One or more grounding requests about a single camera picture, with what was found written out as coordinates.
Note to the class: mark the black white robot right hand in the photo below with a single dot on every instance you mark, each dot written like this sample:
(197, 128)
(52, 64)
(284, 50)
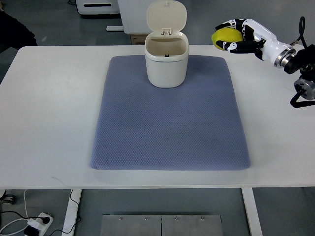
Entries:
(257, 40)

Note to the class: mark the yellow lemon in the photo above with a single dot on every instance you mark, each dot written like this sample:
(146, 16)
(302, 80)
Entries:
(228, 35)

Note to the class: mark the black silver robot right arm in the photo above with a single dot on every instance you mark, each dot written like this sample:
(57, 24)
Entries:
(304, 62)

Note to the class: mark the white trash bin open lid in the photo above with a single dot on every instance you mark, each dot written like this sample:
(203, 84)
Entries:
(166, 47)

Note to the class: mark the blue textured mat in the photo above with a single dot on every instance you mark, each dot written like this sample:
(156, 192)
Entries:
(193, 127)

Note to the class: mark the cardboard box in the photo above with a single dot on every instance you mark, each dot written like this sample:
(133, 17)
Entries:
(138, 39)

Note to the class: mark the white cabinet with base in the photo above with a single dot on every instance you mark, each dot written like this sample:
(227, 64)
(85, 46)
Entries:
(133, 16)

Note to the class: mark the white right table leg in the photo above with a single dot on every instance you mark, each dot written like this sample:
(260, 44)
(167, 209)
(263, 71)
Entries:
(251, 212)

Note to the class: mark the white table leg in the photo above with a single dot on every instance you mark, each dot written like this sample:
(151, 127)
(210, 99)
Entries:
(251, 212)
(71, 218)

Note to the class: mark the white machine with slot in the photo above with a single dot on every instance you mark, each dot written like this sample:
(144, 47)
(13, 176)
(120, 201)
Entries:
(97, 7)

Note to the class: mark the metal floor plate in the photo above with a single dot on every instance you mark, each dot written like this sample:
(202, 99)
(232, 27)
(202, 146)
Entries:
(161, 225)

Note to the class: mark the person in black clothing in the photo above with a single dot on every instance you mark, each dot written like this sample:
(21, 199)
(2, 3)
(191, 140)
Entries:
(14, 34)

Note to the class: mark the white left table leg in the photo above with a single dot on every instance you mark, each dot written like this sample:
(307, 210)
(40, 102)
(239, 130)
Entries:
(71, 218)

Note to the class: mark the white power strip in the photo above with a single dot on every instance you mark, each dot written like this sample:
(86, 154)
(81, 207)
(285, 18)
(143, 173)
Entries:
(38, 226)

